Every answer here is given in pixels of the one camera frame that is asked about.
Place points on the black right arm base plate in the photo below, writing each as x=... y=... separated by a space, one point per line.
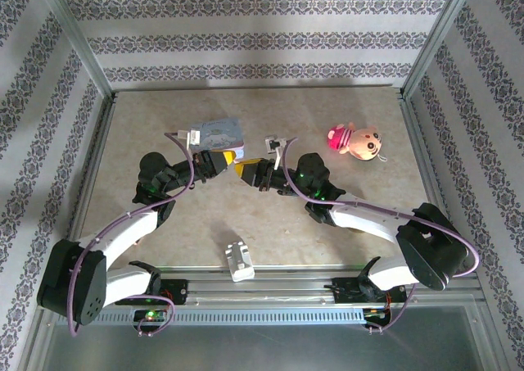
x=344 y=289

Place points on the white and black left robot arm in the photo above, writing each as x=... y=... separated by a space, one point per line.
x=123 y=227

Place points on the aluminium side rail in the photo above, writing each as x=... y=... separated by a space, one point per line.
x=96 y=158
x=417 y=141

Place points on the white plastic bracket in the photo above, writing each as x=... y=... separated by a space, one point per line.
x=239 y=262

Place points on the aluminium frame post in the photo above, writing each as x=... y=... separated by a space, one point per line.
x=438 y=35
x=73 y=35

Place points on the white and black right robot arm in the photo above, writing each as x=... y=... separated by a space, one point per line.
x=368 y=223

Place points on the circuit board with green light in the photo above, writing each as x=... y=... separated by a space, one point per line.
x=150 y=315

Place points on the pink and tan plush toy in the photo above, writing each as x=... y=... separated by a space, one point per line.
x=368 y=141

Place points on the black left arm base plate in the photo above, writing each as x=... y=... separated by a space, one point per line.
x=178 y=291

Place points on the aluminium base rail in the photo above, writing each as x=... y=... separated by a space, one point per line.
x=266 y=289

